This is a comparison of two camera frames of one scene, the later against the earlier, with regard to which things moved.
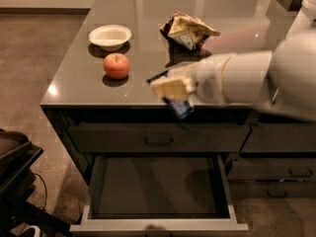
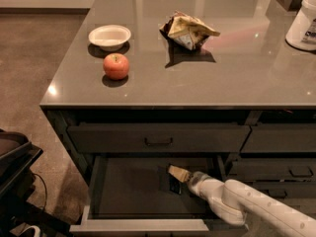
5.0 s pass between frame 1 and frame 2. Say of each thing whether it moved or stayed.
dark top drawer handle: stayed
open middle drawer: stayed
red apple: stayed
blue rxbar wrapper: moved
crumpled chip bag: stayed
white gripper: moved
